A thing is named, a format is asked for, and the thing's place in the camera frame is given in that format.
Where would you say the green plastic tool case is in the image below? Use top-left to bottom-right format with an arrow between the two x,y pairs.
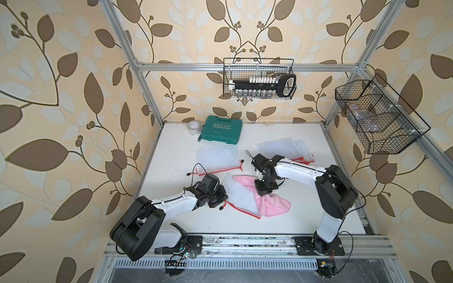
198,116 -> 243,145

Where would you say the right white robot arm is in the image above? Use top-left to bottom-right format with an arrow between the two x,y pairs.
251,154 -> 358,255

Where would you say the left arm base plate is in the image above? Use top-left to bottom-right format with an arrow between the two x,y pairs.
154,235 -> 203,257

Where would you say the pink wiping cloth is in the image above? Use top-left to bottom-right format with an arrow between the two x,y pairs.
232,175 -> 291,219

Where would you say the black wire basket right wall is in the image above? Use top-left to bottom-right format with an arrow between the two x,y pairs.
335,74 -> 431,154

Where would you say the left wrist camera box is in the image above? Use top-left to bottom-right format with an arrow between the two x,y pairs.
201,173 -> 219,192

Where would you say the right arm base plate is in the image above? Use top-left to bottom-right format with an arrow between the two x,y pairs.
294,235 -> 346,256

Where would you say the black wire basket back wall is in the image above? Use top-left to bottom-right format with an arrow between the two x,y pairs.
222,57 -> 297,100

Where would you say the wiped clear document bag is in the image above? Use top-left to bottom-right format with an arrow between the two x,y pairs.
257,137 -> 315,165

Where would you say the aluminium front rail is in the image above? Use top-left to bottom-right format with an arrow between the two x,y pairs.
102,232 -> 397,261

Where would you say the plastic bag in right basket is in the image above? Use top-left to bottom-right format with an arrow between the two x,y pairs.
350,104 -> 381,132

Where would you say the clear tape roll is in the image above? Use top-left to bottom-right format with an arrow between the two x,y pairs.
186,120 -> 202,136

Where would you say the stack of clear document bags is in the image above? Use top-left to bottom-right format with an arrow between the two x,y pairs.
187,145 -> 244,176

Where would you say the black wire basket wall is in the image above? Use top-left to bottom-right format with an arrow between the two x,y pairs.
335,74 -> 431,154
222,57 -> 297,100

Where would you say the black white tool in basket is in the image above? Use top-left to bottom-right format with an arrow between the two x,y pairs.
226,73 -> 297,99

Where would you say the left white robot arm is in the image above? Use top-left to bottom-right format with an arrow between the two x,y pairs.
110,182 -> 228,262

